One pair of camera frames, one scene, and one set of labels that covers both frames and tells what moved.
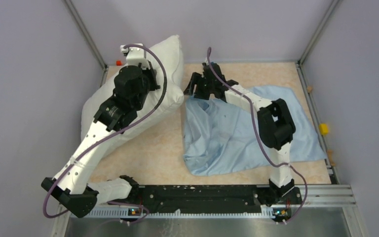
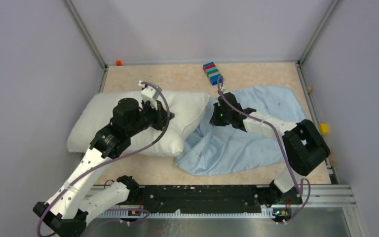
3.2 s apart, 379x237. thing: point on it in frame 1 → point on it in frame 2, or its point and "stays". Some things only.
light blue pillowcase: (220, 137) stays
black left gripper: (151, 72) → (161, 114)
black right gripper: (197, 80) → (214, 119)
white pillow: (98, 93) → (94, 112)
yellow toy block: (323, 129) stays
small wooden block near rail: (330, 155) stays
